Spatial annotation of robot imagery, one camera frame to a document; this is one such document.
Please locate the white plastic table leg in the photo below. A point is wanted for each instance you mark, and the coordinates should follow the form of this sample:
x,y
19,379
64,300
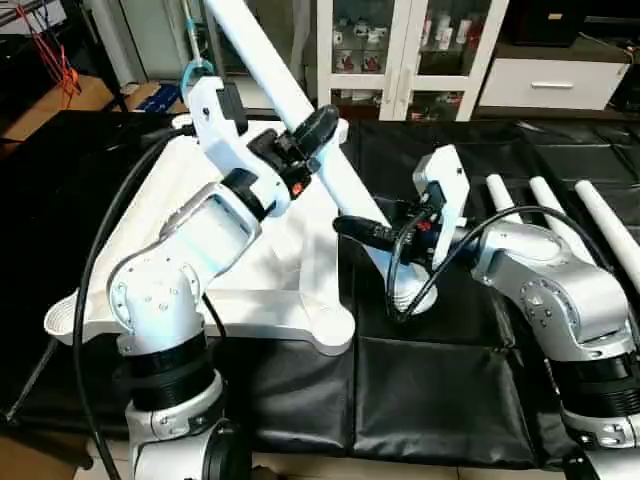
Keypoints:
x,y
503,198
610,230
552,205
270,60

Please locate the white plastic table top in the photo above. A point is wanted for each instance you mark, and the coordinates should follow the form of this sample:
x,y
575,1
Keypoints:
x,y
270,290

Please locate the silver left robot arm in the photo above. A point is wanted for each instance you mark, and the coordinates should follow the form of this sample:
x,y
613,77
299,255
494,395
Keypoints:
x,y
160,300

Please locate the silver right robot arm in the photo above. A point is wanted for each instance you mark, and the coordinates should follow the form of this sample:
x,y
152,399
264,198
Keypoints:
x,y
560,290

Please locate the white glass-door cabinet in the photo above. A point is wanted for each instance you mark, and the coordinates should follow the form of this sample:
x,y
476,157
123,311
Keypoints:
x,y
398,50

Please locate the blue and yellow box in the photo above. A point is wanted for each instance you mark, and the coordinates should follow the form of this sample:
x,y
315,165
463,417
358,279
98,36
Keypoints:
x,y
155,97

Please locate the black work mat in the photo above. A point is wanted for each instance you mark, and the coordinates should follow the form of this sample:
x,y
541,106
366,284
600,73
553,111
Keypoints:
x,y
420,400

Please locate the white drawer unit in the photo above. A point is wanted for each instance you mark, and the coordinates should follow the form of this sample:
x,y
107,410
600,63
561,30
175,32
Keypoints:
x,y
550,85

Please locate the brown wooden desk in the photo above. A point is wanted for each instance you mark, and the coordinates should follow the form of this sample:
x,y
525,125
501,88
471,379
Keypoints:
x,y
60,105

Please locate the black speaker box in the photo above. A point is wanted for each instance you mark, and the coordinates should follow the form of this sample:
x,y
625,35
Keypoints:
x,y
545,22

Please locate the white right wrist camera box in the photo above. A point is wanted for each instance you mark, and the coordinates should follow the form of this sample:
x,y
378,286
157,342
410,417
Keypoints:
x,y
440,185

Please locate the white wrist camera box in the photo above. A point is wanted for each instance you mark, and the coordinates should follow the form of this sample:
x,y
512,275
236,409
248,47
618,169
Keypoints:
x,y
210,110
440,185

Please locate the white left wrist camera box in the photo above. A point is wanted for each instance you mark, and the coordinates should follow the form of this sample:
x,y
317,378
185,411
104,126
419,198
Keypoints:
x,y
210,110

